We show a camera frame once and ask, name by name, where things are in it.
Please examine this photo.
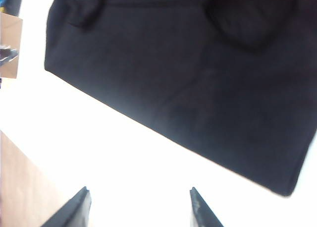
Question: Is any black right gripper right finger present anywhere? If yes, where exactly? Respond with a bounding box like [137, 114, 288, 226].
[189, 186, 225, 227]

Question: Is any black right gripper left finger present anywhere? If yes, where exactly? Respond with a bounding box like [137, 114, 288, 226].
[41, 186, 92, 227]

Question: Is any black polo T-shirt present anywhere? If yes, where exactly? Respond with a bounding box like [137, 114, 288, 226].
[44, 0, 317, 197]

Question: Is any tan cardboard box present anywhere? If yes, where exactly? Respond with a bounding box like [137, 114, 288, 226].
[0, 12, 23, 79]

